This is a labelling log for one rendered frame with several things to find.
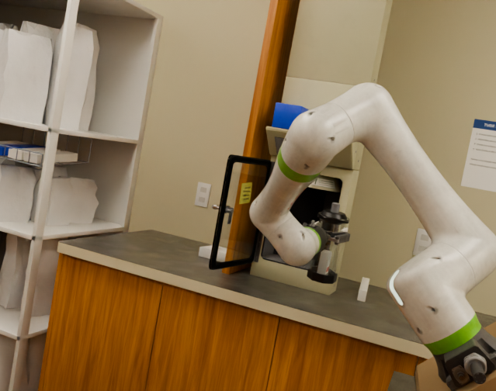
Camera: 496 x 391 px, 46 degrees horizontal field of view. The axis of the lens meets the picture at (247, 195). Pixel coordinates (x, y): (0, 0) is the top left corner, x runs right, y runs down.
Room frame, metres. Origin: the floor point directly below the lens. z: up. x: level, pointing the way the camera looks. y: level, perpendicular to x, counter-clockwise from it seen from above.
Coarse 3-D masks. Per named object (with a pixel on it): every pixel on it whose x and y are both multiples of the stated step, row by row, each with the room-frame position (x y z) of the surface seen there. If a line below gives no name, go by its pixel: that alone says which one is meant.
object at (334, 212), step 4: (332, 204) 1.97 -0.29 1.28; (336, 204) 1.96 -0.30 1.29; (332, 208) 1.97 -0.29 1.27; (336, 208) 1.96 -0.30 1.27; (324, 212) 1.96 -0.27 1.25; (328, 212) 1.96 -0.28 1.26; (332, 212) 1.97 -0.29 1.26; (336, 212) 1.97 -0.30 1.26; (340, 212) 1.99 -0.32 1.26; (328, 216) 1.94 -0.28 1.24; (332, 216) 1.94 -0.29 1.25; (336, 216) 1.94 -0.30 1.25; (340, 216) 1.94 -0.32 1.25; (344, 216) 1.95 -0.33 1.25
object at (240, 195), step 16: (224, 176) 1.95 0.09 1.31; (240, 176) 2.03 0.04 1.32; (256, 176) 2.13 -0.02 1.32; (240, 192) 2.05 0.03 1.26; (256, 192) 2.15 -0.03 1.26; (240, 208) 2.06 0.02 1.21; (224, 224) 1.99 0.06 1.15; (240, 224) 2.08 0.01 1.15; (224, 240) 2.01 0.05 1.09; (240, 240) 2.10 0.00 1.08; (224, 256) 2.02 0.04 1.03; (240, 256) 2.12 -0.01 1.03
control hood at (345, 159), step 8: (272, 128) 2.12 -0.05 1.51; (280, 128) 2.11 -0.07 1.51; (272, 136) 2.14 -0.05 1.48; (280, 136) 2.13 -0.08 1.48; (272, 144) 2.17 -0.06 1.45; (352, 144) 2.03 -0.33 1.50; (272, 152) 2.20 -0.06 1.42; (344, 152) 2.06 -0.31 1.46; (352, 152) 2.06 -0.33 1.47; (336, 160) 2.10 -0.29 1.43; (344, 160) 2.08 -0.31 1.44; (352, 160) 2.08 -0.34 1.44; (352, 168) 2.11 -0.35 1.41
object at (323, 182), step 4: (320, 176) 2.20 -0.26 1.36; (324, 176) 2.20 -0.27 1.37; (328, 176) 2.20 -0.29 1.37; (316, 180) 2.19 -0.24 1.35; (320, 180) 2.19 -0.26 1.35; (324, 180) 2.19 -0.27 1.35; (328, 180) 2.20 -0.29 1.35; (332, 180) 2.20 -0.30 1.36; (336, 180) 2.22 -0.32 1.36; (312, 184) 2.19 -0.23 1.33; (316, 184) 2.19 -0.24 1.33; (320, 184) 2.18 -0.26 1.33; (324, 184) 2.19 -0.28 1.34; (328, 184) 2.19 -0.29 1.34; (332, 184) 2.20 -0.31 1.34; (336, 184) 2.21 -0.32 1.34; (316, 188) 2.18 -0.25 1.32; (320, 188) 2.18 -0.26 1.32; (324, 188) 2.18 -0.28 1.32; (328, 188) 2.18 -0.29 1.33; (332, 188) 2.19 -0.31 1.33; (336, 188) 2.21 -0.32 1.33; (340, 188) 2.24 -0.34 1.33
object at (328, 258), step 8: (320, 224) 1.97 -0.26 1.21; (328, 224) 1.94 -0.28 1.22; (336, 224) 1.94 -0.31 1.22; (344, 224) 1.95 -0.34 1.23; (328, 248) 1.94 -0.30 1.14; (336, 248) 1.95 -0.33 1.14; (320, 256) 1.95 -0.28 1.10; (328, 256) 1.95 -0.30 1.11; (336, 256) 1.96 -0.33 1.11; (312, 264) 1.98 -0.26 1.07; (320, 264) 1.95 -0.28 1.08; (328, 264) 1.95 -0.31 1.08; (336, 264) 1.97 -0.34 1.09; (320, 272) 1.95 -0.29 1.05; (328, 272) 1.95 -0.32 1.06
